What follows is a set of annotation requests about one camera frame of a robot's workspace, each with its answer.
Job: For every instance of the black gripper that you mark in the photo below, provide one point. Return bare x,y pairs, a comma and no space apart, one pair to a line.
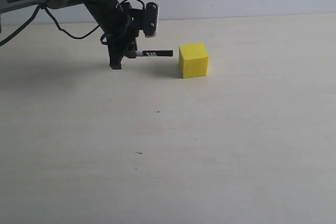
122,40

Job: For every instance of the black and white marker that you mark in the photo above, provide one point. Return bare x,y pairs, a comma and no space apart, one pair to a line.
154,53

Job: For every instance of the yellow cube block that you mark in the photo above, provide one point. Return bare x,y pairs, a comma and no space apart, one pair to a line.
193,60

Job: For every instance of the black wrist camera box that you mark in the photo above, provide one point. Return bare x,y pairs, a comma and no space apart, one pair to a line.
150,19

